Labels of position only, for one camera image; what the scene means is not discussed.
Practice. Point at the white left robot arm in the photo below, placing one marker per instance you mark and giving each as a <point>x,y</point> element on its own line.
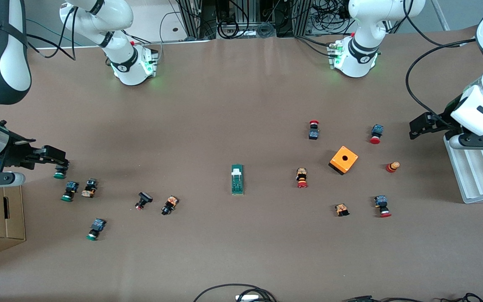
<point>367,16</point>

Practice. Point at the green pushbutton blue contact block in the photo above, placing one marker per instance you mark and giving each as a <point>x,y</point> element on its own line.
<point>70,191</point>
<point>59,174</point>
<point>96,228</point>

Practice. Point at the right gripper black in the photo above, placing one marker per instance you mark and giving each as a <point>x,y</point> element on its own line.
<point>18,153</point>

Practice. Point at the orange button enclosure box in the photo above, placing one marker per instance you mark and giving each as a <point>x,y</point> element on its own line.
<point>342,161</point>

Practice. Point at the white ridged tray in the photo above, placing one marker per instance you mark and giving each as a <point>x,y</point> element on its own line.
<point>480,176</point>

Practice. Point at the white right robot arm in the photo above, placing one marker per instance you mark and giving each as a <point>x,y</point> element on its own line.
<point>128,63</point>

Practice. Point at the red pushbutton black contact block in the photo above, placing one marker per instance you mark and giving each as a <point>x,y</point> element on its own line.
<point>313,131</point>

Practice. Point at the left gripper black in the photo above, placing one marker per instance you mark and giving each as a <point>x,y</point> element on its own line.
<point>445,118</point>

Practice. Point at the red orange button head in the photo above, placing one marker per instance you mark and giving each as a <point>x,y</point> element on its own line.
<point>392,167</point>

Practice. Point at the red mushroom button orange block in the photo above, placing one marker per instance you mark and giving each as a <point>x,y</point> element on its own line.
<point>302,177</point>

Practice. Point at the small orange contact block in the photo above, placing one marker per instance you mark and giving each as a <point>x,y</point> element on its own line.
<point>341,209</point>

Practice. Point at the green terminal rail block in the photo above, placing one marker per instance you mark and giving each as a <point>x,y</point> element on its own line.
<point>237,182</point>

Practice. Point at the red mushroom button blue block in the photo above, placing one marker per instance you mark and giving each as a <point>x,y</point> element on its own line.
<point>382,205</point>
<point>376,133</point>

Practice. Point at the black square-head switch red tip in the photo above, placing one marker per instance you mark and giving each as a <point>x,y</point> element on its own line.
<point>144,199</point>

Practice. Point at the white mounting plate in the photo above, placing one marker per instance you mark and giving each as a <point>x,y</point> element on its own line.
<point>153,21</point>

